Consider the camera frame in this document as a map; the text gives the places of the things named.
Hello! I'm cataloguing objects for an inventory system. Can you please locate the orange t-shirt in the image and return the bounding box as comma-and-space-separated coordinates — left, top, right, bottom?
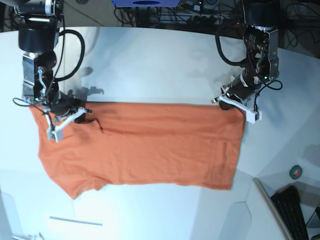
31, 102, 246, 199

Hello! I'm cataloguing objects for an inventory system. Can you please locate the green tape roll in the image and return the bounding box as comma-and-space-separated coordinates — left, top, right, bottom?
289, 165, 303, 180

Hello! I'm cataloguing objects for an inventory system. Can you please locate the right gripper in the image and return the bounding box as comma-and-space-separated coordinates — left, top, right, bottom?
43, 91, 92, 133

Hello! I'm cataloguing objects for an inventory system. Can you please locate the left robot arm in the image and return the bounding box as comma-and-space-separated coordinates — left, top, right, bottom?
213, 0, 279, 121

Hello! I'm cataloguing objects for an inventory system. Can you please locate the black power strip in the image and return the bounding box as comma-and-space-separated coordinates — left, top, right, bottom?
191, 15, 238, 28

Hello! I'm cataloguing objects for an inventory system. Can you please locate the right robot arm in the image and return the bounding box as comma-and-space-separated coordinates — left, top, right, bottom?
12, 0, 92, 136

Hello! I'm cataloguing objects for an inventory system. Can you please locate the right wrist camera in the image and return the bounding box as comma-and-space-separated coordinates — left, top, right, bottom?
46, 129, 64, 143

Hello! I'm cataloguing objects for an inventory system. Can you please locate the black keyboard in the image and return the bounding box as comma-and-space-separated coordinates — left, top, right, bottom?
271, 185, 309, 240

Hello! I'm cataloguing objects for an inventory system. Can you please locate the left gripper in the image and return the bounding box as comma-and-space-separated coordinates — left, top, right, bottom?
211, 69, 262, 116

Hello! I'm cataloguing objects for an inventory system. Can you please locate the blue box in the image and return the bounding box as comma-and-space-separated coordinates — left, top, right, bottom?
111, 0, 186, 8

